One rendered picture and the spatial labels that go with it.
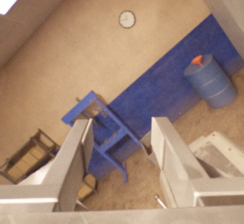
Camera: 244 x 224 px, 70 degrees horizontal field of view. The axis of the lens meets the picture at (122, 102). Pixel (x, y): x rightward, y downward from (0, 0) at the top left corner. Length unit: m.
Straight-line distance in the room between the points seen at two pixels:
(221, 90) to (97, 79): 2.38
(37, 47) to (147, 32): 2.20
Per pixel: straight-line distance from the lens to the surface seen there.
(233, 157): 1.04
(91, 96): 3.34
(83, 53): 3.76
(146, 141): 3.42
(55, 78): 3.97
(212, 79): 3.44
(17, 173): 4.85
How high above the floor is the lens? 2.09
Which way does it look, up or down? 14 degrees down
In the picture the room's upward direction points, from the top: 44 degrees counter-clockwise
